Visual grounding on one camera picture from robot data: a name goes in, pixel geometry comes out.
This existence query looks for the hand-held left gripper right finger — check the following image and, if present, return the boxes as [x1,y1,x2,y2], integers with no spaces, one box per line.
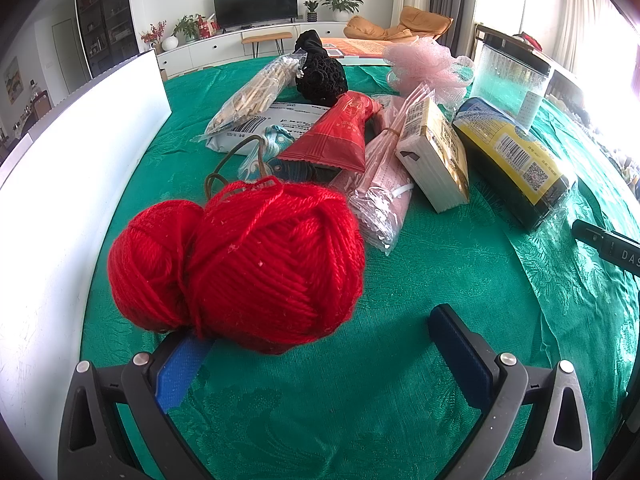
[428,304,594,480]

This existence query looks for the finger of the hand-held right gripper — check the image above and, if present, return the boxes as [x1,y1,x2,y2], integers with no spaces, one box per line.
[571,219,640,277]

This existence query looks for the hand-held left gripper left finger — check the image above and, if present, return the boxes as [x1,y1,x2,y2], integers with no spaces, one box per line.
[58,327,221,480]

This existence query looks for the red yarn ball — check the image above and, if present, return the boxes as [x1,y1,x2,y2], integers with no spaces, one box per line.
[107,180,367,356]

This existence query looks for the white cardboard box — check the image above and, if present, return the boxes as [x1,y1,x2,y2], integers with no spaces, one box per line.
[0,49,172,461]

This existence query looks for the green tablecloth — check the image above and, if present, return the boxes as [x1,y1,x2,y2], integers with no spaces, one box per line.
[79,55,640,480]

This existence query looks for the yellow and blue sponge pack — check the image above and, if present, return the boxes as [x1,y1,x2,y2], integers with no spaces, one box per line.
[452,97,578,233]

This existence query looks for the pink clear-wrapped packet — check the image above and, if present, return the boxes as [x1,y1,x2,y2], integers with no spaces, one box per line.
[330,82,431,256]

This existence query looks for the clear jar with black lid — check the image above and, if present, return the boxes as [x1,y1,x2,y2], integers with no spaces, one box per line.
[470,27,553,131]

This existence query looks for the white and yellow tissue pack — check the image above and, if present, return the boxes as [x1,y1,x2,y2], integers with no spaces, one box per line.
[395,97,471,213]

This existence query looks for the wooden slatted chair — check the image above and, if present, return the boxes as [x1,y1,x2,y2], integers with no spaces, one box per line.
[474,22,551,57]

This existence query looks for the dark blue knitted item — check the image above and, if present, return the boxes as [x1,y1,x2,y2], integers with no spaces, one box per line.
[270,157,341,187]

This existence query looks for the white sheer curtain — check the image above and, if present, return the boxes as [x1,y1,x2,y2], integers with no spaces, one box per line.
[552,0,616,71]

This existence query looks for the light blue fabric pouch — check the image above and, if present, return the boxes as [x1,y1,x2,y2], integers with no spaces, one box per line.
[239,125,296,181]

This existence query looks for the red foil packet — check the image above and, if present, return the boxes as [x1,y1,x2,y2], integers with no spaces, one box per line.
[277,91,383,173]

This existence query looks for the pink mesh bath pouf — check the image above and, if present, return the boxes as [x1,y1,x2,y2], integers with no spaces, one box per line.
[382,39,475,108]

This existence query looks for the white mailing bag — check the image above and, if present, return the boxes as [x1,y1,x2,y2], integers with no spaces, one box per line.
[207,101,333,153]

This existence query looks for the clear packet of wooden sticks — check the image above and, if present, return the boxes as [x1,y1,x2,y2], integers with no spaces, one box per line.
[204,54,308,142]

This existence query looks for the orange lounge chair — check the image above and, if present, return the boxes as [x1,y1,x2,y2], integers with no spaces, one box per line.
[344,6,454,43]

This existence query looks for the black mesh cloth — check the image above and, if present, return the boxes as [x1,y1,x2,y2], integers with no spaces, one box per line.
[292,30,348,108]

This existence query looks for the orange flat box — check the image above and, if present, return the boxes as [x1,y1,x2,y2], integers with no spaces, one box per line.
[320,36,401,61]

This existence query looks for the white television cabinet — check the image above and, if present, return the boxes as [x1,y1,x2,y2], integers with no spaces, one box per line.
[156,21,351,80]

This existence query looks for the red flowers in white vase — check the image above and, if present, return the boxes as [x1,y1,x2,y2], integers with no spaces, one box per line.
[140,21,179,53]

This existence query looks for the bushy green potted plant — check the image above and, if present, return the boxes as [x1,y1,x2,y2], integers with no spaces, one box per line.
[172,14,201,43]

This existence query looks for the wooden stool with metal legs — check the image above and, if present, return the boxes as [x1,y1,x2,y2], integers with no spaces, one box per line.
[241,31,293,58]

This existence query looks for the large green potted plant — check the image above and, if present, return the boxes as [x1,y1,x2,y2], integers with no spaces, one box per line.
[321,0,364,23]

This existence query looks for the dark glass bookshelf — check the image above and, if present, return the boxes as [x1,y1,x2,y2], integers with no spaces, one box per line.
[75,0,140,78]

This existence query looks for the black television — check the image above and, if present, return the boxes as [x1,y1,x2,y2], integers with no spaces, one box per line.
[212,0,299,29]

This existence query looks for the brown cord loop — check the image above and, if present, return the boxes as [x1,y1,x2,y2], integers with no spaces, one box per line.
[204,136,263,203]

